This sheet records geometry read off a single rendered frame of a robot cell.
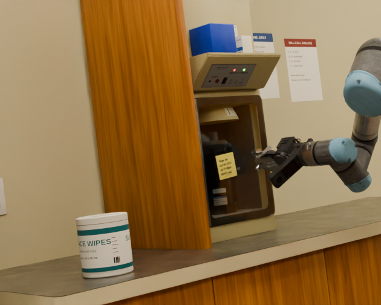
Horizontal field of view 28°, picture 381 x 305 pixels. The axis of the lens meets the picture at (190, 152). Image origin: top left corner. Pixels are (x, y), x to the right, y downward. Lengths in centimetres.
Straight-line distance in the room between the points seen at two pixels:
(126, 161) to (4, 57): 51
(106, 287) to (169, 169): 63
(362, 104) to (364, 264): 66
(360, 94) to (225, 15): 70
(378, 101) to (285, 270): 56
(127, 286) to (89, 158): 90
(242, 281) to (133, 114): 67
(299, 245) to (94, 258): 61
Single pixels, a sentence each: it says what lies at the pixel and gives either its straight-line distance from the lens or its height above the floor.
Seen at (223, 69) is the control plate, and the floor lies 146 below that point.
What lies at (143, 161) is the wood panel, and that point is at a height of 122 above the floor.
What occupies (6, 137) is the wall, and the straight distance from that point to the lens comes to 245.
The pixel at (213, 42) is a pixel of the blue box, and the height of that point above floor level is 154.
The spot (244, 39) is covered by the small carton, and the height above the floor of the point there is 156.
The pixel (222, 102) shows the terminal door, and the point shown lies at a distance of 240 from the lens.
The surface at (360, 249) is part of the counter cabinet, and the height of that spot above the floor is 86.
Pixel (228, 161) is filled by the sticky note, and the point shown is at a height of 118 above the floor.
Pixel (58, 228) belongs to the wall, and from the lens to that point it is 252.
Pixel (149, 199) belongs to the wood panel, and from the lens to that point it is 238.
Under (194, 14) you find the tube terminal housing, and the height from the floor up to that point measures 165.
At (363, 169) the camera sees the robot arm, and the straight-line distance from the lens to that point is 229.
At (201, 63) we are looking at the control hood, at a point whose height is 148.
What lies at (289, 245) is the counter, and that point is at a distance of 215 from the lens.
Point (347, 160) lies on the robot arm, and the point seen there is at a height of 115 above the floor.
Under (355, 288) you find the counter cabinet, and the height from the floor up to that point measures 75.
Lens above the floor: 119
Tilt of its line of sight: 1 degrees up
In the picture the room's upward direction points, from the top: 7 degrees counter-clockwise
